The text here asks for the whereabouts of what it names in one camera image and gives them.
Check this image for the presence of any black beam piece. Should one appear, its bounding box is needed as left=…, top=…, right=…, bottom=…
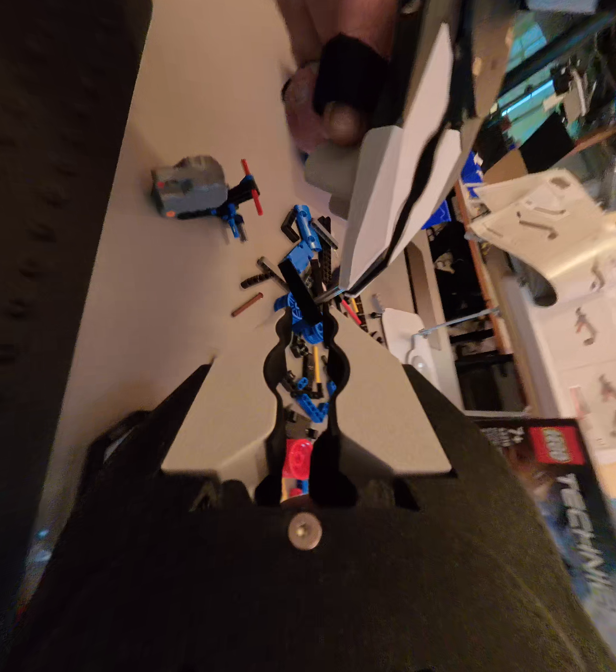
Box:
left=276, top=260, right=351, bottom=329

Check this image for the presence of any grey motor brick assembly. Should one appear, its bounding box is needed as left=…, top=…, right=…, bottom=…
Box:
left=150, top=155, right=264, bottom=242

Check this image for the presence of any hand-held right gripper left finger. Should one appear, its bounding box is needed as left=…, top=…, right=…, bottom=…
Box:
left=161, top=310, right=288, bottom=501

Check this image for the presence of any blue curved panel piece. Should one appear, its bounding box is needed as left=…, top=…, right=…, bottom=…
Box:
left=293, top=205, right=323, bottom=250

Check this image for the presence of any instruction booklet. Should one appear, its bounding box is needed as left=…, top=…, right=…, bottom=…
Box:
left=468, top=168, right=616, bottom=452

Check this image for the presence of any blue toy wheel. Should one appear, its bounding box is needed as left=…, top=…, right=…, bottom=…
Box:
left=274, top=294, right=324, bottom=344

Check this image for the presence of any dark brown axle rod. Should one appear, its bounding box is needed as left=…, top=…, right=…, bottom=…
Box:
left=231, top=292, right=264, bottom=318

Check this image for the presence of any blue flat panel piece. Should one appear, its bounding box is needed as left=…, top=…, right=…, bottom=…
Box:
left=279, top=247, right=319, bottom=274

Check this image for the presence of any blue plastic bin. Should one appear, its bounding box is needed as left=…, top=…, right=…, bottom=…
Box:
left=429, top=152, right=484, bottom=232

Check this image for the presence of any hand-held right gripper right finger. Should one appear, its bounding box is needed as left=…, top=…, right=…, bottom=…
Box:
left=312, top=311, right=453, bottom=506

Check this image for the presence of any red toy wheel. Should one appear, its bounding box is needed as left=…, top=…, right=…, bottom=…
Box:
left=283, top=440, right=314, bottom=480

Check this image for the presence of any dark printed toy box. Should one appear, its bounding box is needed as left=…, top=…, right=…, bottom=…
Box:
left=473, top=417, right=616, bottom=604

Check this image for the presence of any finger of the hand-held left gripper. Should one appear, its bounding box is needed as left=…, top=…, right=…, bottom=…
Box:
left=338, top=23, right=454, bottom=291
left=354, top=130, right=464, bottom=293

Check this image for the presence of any pile of black building pieces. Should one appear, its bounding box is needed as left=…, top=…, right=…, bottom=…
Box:
left=240, top=207, right=387, bottom=400

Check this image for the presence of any person's left hand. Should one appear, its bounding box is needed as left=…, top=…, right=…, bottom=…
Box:
left=276, top=0, right=399, bottom=149

